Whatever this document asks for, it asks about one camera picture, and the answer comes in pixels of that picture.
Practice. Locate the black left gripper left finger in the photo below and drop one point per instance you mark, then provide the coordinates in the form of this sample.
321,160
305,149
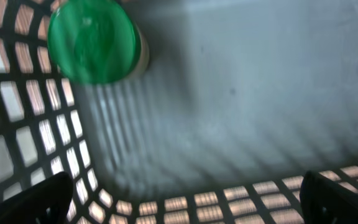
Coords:
46,202

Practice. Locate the grey plastic mesh basket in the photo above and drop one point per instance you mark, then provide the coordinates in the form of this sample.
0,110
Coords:
238,101

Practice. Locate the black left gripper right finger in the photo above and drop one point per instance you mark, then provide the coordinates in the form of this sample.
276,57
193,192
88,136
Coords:
324,201

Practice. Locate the green lidded jar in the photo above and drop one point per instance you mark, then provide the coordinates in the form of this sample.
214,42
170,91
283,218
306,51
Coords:
96,42

